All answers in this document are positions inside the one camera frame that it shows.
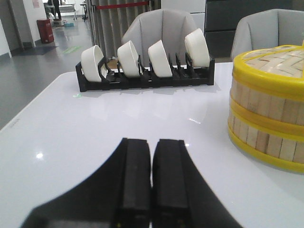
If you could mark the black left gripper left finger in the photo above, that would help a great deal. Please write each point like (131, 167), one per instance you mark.
(116, 195)

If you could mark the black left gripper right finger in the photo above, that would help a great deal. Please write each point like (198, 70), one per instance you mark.
(181, 198)

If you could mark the bamboo steamer drawer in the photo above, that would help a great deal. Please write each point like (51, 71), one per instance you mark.
(279, 149)
(272, 114)

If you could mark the black bowl rack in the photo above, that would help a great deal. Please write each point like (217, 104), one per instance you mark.
(181, 76)

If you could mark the white bowl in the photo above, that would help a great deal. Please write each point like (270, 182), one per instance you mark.
(197, 49)
(159, 60)
(89, 61)
(128, 58)

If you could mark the left grey chair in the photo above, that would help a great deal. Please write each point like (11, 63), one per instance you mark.
(169, 25)

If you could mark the grey chair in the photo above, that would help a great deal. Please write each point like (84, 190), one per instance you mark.
(268, 29)
(169, 25)

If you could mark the red bin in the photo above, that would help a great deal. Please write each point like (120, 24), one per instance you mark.
(45, 30)

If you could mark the right grey chair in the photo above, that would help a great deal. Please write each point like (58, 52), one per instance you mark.
(268, 29)

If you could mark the person in background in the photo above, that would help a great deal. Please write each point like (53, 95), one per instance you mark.
(56, 8)

